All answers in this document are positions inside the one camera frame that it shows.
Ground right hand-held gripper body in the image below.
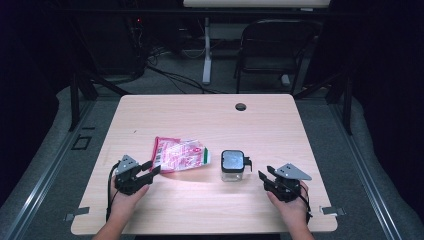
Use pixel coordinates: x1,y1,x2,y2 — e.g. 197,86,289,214
264,163,313,203

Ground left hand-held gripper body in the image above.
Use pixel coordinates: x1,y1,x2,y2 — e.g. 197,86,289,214
114,154,154,196

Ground pink and white plastic bag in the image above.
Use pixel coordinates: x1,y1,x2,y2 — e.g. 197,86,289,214
150,136,212,174

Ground clear jar with black lid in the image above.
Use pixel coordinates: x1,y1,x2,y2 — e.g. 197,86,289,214
220,149,253,183

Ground person's left hand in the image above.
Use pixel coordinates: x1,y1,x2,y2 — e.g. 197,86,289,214
109,175,150,218

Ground person's right hand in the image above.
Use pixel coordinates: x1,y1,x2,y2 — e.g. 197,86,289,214
266,180,309,228

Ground black metal stand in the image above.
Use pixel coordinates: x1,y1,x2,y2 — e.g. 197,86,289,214
68,71,131,132
293,71,354,136

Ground white desk leg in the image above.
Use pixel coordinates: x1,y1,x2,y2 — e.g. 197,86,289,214
202,17,213,85

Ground dark computer tower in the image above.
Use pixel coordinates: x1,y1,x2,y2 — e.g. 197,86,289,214
79,13,148,78

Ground black folding chair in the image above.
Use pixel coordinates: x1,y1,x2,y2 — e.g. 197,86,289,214
234,18,323,96

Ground left hand-held gripper black cable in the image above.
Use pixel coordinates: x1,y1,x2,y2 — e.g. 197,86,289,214
105,162,121,223

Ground hand-held gripper black cable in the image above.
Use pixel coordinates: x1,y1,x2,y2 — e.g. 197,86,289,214
293,184,314,224
105,162,121,223

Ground right hand-held gripper black cable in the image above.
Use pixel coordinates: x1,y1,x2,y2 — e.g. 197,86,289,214
293,184,314,224

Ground grey metal bracket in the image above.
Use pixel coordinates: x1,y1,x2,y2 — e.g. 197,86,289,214
319,205,347,217
64,206,91,223

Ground aluminium floor rail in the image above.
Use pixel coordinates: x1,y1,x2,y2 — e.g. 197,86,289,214
328,99,404,240
0,99,98,240

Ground black floor cables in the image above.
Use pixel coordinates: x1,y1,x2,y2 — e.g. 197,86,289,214
146,46,221,95

